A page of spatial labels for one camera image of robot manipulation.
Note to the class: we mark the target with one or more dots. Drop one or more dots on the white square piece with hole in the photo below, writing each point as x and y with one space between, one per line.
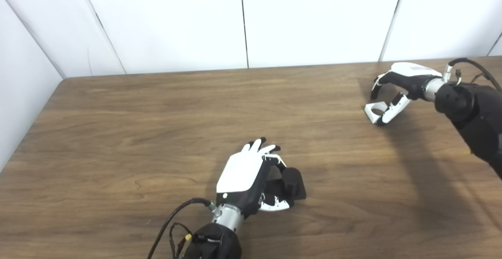
369 112

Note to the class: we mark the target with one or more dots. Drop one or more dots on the black peg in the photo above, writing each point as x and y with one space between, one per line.
293 182

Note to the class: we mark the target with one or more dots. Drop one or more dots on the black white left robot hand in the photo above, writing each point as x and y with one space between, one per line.
241 172

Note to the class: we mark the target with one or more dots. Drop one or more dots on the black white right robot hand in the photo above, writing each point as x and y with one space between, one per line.
411 76

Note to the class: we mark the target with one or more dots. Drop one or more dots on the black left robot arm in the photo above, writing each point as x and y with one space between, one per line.
217 243

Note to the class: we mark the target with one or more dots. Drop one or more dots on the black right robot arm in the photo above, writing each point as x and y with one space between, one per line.
474 114

